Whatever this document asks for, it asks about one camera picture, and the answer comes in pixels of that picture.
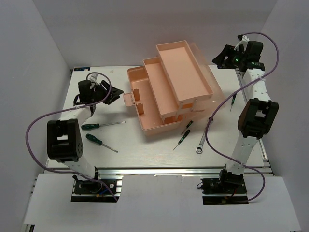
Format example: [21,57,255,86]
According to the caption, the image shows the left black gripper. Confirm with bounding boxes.
[91,80,124,105]

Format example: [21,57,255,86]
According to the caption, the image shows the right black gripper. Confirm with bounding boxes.
[212,44,247,69]

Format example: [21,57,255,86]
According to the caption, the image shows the large green screwdriver tip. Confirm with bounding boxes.
[81,121,126,131]

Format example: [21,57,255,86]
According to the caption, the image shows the pink plastic toolbox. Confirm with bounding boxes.
[123,41,225,136]

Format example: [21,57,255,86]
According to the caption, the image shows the silver ratchet wrench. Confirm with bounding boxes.
[196,131,206,154]

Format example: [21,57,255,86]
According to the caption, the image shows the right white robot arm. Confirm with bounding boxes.
[212,41,279,193]

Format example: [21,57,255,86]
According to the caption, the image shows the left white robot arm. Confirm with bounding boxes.
[47,80,124,193]

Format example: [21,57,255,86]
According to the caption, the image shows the small precision screwdriver right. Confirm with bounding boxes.
[230,94,237,111]

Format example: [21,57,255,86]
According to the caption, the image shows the blue label left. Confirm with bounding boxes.
[74,67,90,72]

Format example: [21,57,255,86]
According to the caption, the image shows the large green screwdriver front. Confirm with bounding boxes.
[85,133,118,153]

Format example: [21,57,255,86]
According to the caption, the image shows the small precision screwdriver near box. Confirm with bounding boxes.
[182,120,193,134]

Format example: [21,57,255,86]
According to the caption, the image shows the small precision screwdriver front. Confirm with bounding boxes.
[173,130,191,150]

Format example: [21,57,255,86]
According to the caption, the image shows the white front cover board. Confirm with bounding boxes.
[25,174,300,232]

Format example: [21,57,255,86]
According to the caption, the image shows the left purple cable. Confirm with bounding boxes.
[25,72,120,203]

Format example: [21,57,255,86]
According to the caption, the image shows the purple cable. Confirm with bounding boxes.
[25,72,120,203]
[204,32,266,201]

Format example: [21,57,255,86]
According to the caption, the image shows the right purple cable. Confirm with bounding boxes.
[204,32,266,201]

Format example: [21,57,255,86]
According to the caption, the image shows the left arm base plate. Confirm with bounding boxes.
[70,175,123,203]

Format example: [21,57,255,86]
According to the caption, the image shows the aluminium table edge rail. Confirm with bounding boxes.
[44,166,273,177]

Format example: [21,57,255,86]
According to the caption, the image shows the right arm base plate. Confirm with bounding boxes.
[197,178,249,205]

